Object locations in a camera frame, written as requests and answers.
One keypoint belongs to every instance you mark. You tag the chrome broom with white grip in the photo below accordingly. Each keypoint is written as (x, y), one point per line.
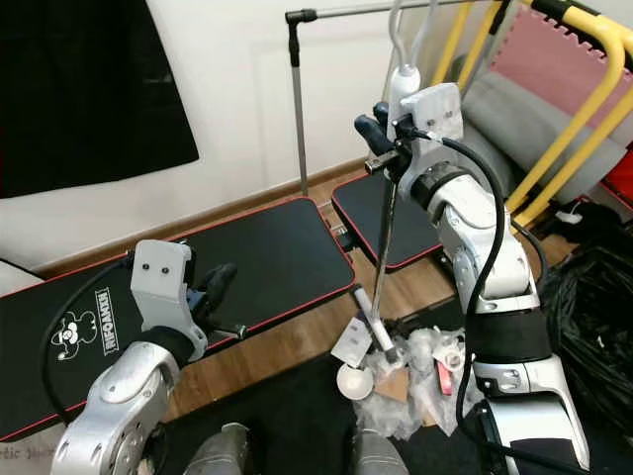
(403, 89)

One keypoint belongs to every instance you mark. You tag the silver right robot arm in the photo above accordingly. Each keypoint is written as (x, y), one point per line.
(485, 257)

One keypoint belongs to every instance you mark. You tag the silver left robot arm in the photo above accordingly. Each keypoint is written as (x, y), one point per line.
(119, 416)

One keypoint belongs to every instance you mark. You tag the long black bench pad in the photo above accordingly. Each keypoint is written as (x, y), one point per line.
(287, 257)

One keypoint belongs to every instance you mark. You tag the short black bench pad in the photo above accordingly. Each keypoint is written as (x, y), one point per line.
(361, 218)

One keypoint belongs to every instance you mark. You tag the grey metal clothes rack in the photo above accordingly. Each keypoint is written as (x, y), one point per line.
(300, 99)

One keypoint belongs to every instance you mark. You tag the white leaning panel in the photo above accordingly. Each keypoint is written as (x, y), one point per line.
(415, 30)

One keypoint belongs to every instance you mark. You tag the grey cushion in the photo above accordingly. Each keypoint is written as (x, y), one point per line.
(524, 129)

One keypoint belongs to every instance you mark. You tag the grey left robot leg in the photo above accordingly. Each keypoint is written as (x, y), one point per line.
(223, 455)

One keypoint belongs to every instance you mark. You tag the grey robot leg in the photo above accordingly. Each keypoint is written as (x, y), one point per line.
(223, 455)
(378, 457)

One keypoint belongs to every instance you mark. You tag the white card blue print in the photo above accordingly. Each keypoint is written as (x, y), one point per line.
(349, 343)

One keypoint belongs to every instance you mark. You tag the pink foam mat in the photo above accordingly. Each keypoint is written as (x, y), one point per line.
(544, 54)

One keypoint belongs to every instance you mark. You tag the white power plug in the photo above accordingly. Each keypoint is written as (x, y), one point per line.
(571, 213)

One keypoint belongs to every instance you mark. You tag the brown cardboard piece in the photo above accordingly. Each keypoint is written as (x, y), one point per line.
(391, 386)

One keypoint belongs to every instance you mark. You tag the grey right robot leg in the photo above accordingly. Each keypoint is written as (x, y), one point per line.
(378, 457)

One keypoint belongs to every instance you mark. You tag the crumpled clear plastic film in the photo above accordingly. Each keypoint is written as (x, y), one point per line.
(406, 416)

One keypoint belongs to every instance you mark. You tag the red snack packet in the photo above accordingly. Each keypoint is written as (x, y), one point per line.
(444, 378)

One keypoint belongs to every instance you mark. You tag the black garbage bag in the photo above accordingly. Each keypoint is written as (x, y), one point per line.
(593, 317)

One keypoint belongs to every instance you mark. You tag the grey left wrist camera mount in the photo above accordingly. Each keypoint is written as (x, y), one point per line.
(163, 282)

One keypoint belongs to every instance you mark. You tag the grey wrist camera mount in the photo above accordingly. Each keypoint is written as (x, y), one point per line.
(435, 114)
(163, 282)

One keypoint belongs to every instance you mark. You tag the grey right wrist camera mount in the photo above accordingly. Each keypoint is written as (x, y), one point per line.
(435, 114)

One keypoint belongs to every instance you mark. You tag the red folded table brown frame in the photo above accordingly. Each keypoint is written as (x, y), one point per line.
(618, 183)

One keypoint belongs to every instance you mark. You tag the yellow tube frame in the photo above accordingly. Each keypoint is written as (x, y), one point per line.
(611, 49)

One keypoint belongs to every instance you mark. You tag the black wall cloth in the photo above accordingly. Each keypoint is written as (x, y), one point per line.
(89, 89)

